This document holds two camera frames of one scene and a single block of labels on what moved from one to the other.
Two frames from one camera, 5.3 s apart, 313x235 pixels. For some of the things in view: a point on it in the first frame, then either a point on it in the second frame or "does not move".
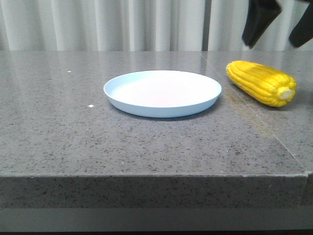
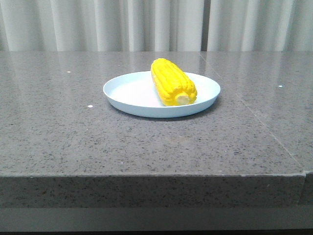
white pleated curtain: x=141 y=25 does not move
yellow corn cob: x=273 y=88 -> x=175 y=87
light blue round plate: x=163 y=94 does not move
